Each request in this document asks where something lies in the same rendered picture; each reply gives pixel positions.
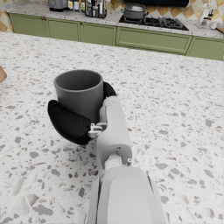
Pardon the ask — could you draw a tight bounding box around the grey lidded cooking pot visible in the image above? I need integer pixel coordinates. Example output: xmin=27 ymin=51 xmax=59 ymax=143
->
xmin=121 ymin=3 xmax=150 ymax=21

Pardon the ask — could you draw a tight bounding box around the black gas stove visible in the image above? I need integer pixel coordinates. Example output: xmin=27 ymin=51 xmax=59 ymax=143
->
xmin=118 ymin=14 xmax=190 ymax=32

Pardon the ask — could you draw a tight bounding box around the green kitchen cabinet row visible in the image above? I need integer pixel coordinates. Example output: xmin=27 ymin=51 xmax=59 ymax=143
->
xmin=8 ymin=12 xmax=224 ymax=61

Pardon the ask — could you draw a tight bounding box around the tan cup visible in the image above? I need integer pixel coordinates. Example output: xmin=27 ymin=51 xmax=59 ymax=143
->
xmin=0 ymin=66 xmax=8 ymax=84

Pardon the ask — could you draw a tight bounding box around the black rack of bottles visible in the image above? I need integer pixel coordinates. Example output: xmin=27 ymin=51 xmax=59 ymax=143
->
xmin=84 ymin=0 xmax=108 ymax=19

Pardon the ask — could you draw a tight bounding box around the grey kitchen appliance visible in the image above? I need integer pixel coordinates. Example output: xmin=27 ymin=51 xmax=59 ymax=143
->
xmin=47 ymin=0 xmax=69 ymax=12

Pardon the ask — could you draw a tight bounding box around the dark grey cup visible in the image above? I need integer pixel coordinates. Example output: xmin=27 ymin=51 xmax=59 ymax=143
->
xmin=53 ymin=69 xmax=104 ymax=124

